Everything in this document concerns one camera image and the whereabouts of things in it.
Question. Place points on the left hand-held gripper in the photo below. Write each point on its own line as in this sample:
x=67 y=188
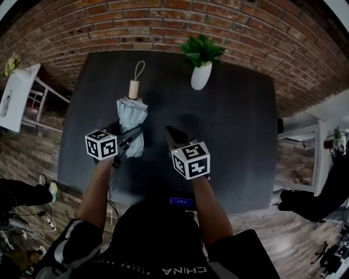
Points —
x=101 y=145

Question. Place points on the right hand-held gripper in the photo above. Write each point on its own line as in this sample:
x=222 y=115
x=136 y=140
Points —
x=192 y=162

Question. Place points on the light blue umbrella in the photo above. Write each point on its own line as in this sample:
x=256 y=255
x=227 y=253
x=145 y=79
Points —
x=132 y=111

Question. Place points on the person's left forearm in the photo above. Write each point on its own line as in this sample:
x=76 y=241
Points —
x=94 y=196

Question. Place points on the person's right forearm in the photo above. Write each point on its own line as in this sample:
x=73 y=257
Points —
x=211 y=212

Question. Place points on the dark wooden table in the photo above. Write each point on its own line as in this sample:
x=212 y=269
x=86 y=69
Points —
x=231 y=136

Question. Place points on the black device with screen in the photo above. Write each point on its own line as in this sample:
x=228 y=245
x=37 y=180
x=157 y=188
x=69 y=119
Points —
x=181 y=202

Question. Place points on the green leafy plant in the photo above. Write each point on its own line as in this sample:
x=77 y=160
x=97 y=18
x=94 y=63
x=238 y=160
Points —
x=200 y=50

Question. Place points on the small white folding table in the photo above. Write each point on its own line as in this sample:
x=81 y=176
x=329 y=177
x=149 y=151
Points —
x=19 y=98

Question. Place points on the person's black shirt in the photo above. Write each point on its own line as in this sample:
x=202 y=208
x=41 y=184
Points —
x=158 y=245

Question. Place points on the white power strip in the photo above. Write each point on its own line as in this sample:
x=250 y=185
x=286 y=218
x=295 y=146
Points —
x=51 y=223

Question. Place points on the small white vase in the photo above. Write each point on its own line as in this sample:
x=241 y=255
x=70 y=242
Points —
x=23 y=73

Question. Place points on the white side table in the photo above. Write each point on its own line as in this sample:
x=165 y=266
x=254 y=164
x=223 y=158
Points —
x=319 y=152

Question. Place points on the bottle with red drink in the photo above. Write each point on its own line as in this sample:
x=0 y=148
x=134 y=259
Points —
x=328 y=144

